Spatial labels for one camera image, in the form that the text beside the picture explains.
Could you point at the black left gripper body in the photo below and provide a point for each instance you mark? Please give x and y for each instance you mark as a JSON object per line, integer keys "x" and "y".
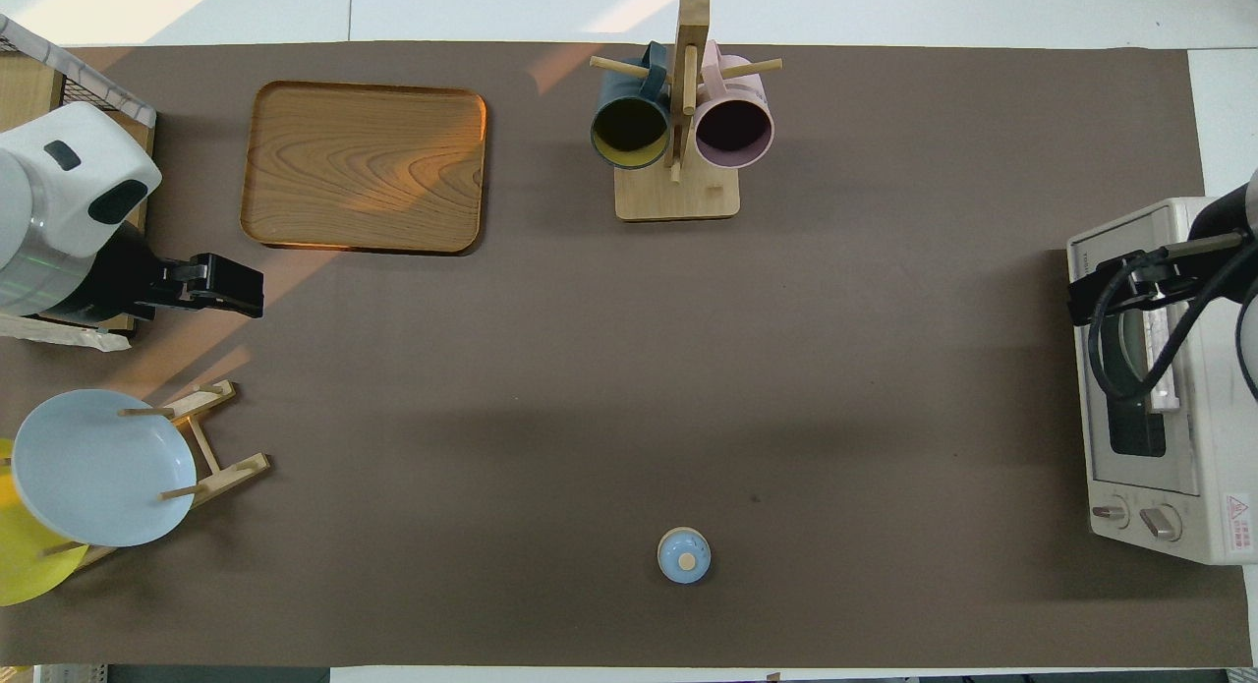
{"x": 226, "y": 285}

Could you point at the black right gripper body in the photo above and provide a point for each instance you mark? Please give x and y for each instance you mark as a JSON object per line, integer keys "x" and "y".
{"x": 1081, "y": 300}

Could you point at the toaster oven glass door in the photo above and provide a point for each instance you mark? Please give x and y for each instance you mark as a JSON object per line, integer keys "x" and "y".
{"x": 1130, "y": 447}

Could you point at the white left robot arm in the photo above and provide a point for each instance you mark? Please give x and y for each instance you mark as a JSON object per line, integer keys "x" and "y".
{"x": 59, "y": 201}

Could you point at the white toaster oven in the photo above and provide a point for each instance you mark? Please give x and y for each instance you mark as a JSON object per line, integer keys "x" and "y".
{"x": 1209, "y": 467}

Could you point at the silver oven knob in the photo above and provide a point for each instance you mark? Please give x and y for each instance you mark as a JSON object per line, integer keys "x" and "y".
{"x": 1162, "y": 522}
{"x": 1111, "y": 512}

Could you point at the wooden serving tray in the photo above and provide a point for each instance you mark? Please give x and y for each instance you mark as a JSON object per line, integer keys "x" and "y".
{"x": 364, "y": 167}

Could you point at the wooden plate rack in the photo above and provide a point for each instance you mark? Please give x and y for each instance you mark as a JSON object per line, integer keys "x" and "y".
{"x": 221, "y": 467}

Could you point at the light blue plate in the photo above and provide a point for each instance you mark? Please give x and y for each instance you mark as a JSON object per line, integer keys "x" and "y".
{"x": 98, "y": 467}

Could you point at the brown table mat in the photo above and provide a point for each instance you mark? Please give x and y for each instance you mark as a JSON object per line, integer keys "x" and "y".
{"x": 885, "y": 418}

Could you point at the yellow plate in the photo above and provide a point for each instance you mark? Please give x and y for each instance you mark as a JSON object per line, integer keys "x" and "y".
{"x": 25, "y": 570}

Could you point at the pink mug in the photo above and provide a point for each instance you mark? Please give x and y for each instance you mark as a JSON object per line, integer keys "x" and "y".
{"x": 734, "y": 128}

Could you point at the wooden mug tree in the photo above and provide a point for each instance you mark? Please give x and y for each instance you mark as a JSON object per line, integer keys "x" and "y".
{"x": 678, "y": 197}

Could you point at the dark blue mug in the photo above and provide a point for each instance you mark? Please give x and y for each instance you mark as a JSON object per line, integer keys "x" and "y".
{"x": 629, "y": 133}

